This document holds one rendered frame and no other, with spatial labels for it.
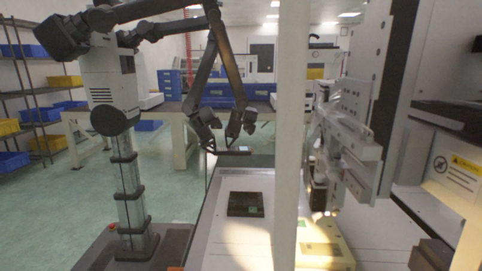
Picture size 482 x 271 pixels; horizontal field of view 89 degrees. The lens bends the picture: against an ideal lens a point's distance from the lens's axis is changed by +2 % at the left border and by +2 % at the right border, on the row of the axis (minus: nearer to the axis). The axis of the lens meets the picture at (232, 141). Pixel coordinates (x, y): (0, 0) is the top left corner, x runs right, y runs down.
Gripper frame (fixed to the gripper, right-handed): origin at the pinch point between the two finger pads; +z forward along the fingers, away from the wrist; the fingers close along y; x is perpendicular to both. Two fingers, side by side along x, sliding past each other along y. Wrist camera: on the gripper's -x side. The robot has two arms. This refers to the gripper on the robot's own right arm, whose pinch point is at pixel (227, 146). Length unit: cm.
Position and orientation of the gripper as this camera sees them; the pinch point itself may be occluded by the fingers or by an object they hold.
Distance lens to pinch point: 122.1
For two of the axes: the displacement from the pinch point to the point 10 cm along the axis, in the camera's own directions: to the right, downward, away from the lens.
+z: -2.5, 9.2, 3.0
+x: -9.7, -2.2, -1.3
